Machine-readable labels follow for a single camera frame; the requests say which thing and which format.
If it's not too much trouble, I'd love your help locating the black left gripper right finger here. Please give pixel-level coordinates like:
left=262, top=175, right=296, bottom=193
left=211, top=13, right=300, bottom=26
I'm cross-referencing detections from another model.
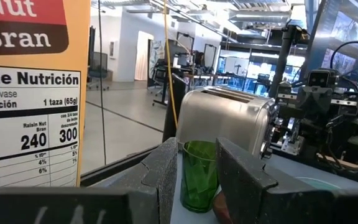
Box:
left=215, top=137, right=358, bottom=224

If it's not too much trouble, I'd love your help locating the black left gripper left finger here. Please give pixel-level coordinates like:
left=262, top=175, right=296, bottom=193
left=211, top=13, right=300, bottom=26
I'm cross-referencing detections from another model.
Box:
left=0, top=137, right=179, bottom=224

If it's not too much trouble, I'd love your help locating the brown toast slice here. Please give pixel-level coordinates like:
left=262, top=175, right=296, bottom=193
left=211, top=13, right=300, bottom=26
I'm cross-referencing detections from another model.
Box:
left=211, top=190, right=233, bottom=224

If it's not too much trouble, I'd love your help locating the raisin bran cereal box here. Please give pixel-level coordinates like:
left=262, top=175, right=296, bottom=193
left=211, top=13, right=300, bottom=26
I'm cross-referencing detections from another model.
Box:
left=0, top=0, right=92, bottom=194

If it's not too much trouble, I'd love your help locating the teal green plate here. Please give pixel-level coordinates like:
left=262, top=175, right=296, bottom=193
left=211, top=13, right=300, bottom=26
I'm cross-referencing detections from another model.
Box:
left=295, top=175, right=344, bottom=191

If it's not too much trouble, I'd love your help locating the large display screen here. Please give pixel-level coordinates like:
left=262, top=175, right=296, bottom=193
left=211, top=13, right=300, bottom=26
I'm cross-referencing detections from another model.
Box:
left=303, top=0, right=358, bottom=90

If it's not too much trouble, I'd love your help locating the green faceted drinking glass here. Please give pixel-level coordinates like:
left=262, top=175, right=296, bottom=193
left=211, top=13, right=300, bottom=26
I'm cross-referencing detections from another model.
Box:
left=180, top=140, right=221, bottom=214

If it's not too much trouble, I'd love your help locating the stainless steel toaster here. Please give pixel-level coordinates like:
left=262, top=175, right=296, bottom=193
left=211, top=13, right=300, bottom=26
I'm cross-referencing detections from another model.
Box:
left=175, top=86, right=280, bottom=160

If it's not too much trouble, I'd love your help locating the black panel stand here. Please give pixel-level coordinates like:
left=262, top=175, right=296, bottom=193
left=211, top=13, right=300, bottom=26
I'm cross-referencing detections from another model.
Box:
left=162, top=72, right=188, bottom=143

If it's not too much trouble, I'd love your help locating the grey office chair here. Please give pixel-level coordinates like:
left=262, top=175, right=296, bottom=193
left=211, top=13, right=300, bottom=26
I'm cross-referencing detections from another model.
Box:
left=87, top=51, right=110, bottom=91

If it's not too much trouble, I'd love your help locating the black camera pole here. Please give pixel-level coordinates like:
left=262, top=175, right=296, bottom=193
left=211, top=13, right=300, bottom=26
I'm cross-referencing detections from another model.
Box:
left=267, top=24, right=307, bottom=100

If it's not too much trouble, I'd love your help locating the black hanging cable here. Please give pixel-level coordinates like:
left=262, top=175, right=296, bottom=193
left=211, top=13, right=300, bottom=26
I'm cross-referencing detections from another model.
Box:
left=97, top=0, right=108, bottom=166

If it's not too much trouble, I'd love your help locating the yellow hanging cable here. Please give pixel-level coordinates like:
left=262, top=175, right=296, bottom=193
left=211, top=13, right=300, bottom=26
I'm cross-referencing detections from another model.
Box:
left=162, top=0, right=179, bottom=129

